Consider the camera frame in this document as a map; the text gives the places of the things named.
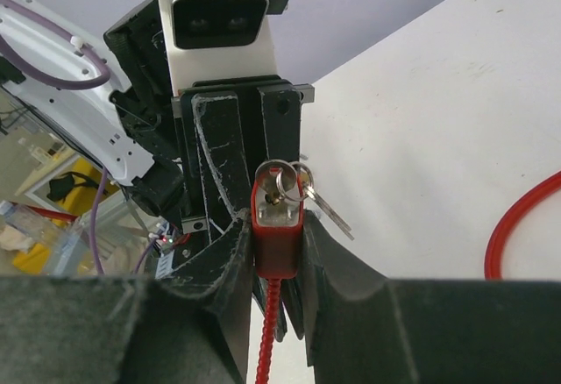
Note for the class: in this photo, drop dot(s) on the red cable lock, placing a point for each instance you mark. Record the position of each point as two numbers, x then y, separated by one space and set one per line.
498 241

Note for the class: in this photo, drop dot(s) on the small red padlock keys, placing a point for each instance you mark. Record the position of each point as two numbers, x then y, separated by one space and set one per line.
302 191

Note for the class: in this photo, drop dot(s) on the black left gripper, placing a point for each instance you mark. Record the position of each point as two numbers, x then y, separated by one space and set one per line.
172 188

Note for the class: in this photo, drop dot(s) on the small red padlock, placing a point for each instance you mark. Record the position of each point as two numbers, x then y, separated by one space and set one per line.
276 250

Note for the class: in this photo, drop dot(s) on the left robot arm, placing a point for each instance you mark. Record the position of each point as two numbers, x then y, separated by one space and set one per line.
179 101

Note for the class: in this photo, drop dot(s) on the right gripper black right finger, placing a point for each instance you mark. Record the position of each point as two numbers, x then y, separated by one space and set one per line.
362 327

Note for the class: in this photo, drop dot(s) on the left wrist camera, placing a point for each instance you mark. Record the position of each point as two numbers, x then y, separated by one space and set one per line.
213 40

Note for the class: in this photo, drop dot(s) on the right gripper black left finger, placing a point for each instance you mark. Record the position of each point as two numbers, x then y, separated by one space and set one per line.
191 327

